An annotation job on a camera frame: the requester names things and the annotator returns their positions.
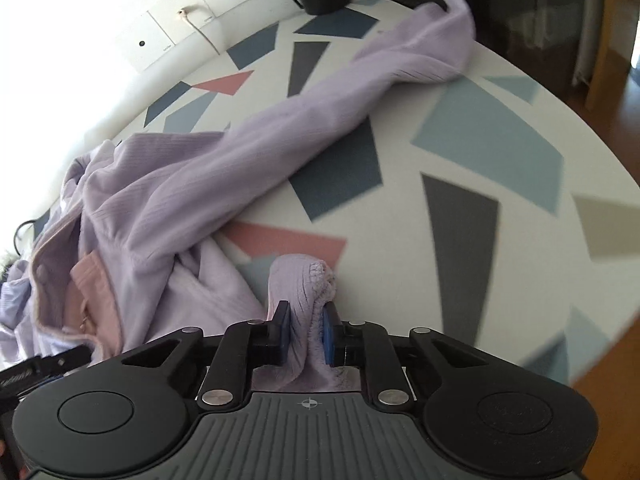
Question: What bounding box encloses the dark furniture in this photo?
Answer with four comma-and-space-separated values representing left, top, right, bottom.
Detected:
352, 0, 608, 93

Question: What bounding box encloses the white charging cable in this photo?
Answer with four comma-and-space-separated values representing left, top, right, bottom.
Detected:
177, 6, 221, 54

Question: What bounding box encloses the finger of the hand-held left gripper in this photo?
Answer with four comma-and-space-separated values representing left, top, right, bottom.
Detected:
37, 344, 93, 378

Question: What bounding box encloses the wooden post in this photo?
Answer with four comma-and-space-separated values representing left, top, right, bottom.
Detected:
584, 0, 637, 111

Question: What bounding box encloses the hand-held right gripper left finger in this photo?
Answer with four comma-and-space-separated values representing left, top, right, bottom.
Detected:
120, 300, 292, 412

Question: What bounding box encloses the thick black cable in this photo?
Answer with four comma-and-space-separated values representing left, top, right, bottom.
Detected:
12, 217, 41, 257

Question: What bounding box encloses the purple fleece pajama top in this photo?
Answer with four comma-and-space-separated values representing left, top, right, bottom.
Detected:
0, 0, 476, 393

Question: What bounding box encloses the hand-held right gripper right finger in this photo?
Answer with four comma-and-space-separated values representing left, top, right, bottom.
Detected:
322, 301, 483, 407

